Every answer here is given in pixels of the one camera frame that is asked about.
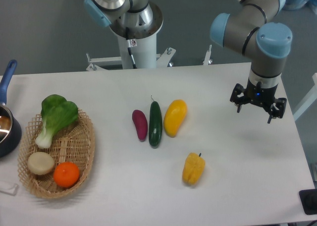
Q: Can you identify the purple sweet potato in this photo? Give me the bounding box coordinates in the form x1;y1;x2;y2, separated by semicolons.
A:
132;110;148;141

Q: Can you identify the green bok choy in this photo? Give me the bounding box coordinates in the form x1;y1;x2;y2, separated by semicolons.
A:
35;94;78;149

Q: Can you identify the yellow mango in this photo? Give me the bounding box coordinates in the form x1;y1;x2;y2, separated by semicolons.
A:
163;99;187;137

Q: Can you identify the black device at table edge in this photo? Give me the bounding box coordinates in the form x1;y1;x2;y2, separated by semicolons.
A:
299;189;317;215

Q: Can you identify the orange tangerine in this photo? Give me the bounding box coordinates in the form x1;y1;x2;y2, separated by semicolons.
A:
53;162;80;188

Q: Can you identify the white frame at right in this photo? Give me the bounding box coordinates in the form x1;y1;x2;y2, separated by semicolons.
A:
293;73;317;121

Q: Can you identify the clear plastic piece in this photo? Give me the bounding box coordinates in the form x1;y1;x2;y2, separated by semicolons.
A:
0;180;19;196

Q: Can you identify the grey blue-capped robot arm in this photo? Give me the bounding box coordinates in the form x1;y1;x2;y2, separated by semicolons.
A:
84;0;293;119

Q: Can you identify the blue saucepan with handle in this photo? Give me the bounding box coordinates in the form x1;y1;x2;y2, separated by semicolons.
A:
0;59;22;158

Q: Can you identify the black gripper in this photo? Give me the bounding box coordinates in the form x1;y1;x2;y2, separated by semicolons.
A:
230;77;287;123

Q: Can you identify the beige round bun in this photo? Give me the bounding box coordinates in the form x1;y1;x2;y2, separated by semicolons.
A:
27;152;55;175

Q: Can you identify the green cucumber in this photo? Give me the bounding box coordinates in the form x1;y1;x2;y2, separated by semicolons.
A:
149;97;163;149

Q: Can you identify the black cable on pedestal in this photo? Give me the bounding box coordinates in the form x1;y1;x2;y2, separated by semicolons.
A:
124;27;138;69

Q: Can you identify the woven wicker basket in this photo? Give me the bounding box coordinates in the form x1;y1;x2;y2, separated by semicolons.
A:
17;109;95;199

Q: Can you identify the yellow bell pepper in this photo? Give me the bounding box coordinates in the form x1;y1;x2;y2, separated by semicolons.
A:
182;153;206;185

